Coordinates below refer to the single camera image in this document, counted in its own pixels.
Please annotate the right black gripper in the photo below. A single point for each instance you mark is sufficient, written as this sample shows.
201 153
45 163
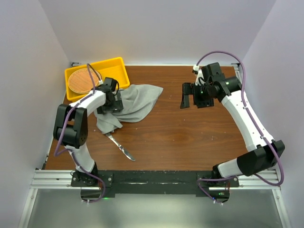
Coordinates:
189 88

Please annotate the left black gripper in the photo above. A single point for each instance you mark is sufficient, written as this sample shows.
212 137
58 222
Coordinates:
117 105

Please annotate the grey cloth napkin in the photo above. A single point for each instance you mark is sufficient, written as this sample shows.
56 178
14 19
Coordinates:
138 101

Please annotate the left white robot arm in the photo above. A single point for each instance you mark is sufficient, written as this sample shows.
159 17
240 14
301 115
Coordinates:
71 127

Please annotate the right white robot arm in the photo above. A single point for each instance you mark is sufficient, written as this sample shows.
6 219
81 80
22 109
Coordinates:
263 150

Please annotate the yellow plastic bin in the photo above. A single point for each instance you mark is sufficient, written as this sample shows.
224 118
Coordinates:
112 68

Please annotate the silver table knife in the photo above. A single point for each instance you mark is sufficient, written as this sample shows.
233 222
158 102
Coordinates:
122 149

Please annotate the round woven coaster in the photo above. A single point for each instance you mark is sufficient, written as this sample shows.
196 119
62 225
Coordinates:
81 81

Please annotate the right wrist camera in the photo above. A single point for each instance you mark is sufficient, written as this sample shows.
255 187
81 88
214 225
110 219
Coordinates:
212 73

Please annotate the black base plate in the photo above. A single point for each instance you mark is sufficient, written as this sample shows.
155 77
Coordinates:
165 182

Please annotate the aluminium frame rail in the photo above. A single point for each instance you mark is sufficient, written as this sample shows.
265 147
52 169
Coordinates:
61 179

